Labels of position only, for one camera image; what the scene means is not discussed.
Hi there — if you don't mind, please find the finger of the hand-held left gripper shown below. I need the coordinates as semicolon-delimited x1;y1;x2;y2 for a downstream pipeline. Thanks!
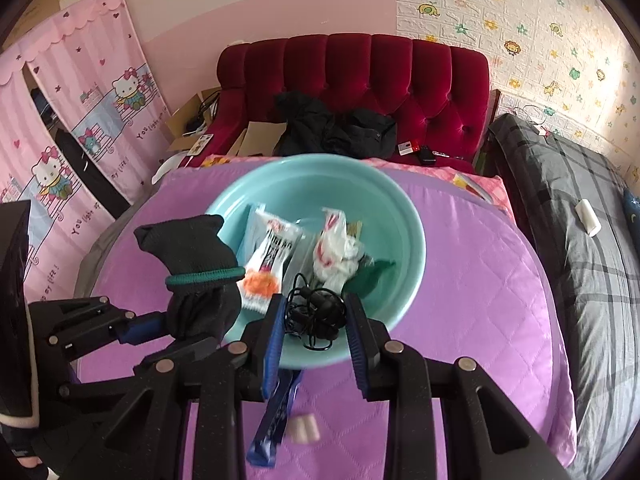
29;296;171;358
60;337;221;402

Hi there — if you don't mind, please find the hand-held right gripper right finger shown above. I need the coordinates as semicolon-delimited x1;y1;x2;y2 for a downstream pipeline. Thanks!
344;294;571;480

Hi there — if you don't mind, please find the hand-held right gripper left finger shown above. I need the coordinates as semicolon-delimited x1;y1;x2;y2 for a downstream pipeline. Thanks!
75;294;289;480

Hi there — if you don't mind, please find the black earphone cable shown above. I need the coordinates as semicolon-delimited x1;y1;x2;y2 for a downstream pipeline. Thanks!
284;272;348;352

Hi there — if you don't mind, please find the clear plastic wrapper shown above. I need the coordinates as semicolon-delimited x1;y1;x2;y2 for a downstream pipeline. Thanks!
282;217;321;301

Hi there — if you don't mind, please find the black glove green cuff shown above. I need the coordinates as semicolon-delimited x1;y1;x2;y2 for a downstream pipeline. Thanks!
134;214;247;346

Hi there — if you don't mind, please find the blue snack packet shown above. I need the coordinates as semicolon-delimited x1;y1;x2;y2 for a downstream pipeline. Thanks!
248;367;303;468

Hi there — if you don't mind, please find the teal plastic basin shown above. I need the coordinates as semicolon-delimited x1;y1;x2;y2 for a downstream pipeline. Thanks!
204;154;427;370

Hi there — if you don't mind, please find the person's left forearm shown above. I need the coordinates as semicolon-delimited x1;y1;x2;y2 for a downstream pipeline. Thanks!
0;400;51;480

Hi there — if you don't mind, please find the dark green cloth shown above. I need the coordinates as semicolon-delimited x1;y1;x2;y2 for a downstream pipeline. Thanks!
345;258;397;306

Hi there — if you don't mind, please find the pink cartoon curtain panel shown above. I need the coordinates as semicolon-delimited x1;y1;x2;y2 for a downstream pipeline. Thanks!
25;0;172;206
0;67;117;306

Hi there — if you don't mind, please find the white and orange packet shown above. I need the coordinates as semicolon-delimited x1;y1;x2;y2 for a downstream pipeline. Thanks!
235;203;304;315

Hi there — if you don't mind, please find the small white roll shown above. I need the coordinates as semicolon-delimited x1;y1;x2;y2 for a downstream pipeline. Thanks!
292;414;321;445
575;199;601;237

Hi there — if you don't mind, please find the white red-print plastic bag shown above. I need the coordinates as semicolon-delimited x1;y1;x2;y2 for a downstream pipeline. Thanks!
312;207;373;292

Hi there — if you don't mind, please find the purple quilted blanket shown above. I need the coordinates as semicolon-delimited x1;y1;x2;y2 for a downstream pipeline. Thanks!
75;162;576;480

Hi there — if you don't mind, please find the white plastic item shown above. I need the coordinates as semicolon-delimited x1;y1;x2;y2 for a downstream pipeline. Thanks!
151;152;188;183

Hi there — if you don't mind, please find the open cardboard box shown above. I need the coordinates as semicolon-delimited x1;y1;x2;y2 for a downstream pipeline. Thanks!
166;87;223;153

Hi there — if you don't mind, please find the pink printed sheet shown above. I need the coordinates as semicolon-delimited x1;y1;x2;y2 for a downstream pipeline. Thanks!
200;152;516;221

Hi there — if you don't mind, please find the flat cardboard piece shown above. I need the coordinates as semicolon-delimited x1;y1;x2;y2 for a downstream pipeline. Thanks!
227;120;288;158

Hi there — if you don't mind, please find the black jacket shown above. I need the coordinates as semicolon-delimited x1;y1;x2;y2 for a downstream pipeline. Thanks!
272;91;398;158

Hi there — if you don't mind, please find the grey plaid bedding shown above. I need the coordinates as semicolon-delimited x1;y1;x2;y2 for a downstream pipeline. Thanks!
487;112;640;480

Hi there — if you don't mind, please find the red velvet tufted sofa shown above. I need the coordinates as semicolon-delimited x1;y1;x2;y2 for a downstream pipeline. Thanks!
192;33;490;173

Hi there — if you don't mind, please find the dark blue printed pillow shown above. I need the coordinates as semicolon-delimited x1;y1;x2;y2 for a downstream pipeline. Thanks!
622;187;640;241

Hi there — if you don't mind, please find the black cable bundle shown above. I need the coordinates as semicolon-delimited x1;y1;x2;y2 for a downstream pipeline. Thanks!
186;92;221;133

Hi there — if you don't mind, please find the wooden bed frame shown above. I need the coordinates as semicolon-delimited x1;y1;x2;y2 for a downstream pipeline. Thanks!
472;89;502;176

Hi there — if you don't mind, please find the white charger cable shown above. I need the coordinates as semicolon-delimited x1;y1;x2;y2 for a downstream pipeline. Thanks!
510;105;551;137

